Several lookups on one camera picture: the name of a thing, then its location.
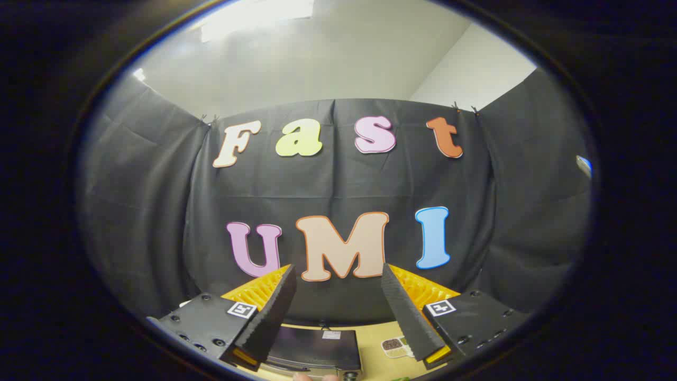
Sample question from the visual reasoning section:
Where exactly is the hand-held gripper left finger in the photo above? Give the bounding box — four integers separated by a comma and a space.
145, 265, 298, 372

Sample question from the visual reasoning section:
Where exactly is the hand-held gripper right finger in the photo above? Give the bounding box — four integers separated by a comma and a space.
381, 263, 530, 370

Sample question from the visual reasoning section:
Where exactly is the black toaster oven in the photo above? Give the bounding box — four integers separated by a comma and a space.
263, 324, 363, 380

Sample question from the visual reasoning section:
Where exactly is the white divided dish of grains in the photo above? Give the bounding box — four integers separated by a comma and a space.
381, 336, 416, 359

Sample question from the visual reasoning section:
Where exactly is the black backdrop cloth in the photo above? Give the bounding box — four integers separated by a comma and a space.
79, 69, 592, 326

